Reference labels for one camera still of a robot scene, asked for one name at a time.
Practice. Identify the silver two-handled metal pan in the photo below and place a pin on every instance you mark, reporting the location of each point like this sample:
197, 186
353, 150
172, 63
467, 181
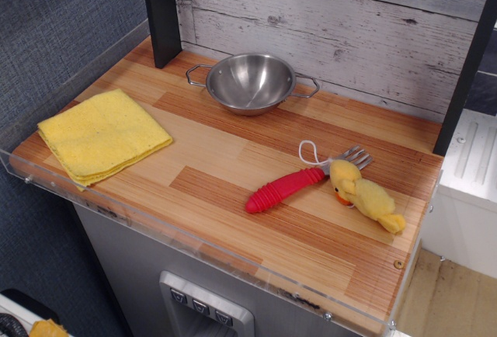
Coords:
249, 84

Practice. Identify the clear acrylic guard rail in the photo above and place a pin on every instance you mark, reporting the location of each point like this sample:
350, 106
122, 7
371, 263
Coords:
318, 255

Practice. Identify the black right vertical post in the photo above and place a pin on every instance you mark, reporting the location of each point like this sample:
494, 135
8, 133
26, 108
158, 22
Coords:
470, 67

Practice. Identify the grey toy cabinet front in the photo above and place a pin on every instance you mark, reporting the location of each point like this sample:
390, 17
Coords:
133, 262

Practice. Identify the red-handled metal fork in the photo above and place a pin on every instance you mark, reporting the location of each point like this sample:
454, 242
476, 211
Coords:
277, 191

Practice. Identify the folded yellow rag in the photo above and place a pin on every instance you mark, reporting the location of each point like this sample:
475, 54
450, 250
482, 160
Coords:
101, 136

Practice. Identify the yellow plush duck toy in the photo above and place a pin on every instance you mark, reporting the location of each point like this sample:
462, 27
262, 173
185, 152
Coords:
369, 198

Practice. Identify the yellow object bottom left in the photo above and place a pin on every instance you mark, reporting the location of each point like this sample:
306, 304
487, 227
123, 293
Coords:
47, 328

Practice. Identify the silver dispenser button panel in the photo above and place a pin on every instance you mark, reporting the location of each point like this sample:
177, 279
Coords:
195, 311

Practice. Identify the black left vertical post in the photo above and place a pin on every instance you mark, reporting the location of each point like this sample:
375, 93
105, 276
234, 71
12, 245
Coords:
164, 29

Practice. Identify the black vertical post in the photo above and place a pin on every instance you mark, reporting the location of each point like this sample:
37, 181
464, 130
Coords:
470, 67
164, 29

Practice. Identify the white ridged side unit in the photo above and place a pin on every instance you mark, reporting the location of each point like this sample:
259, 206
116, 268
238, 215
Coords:
460, 224

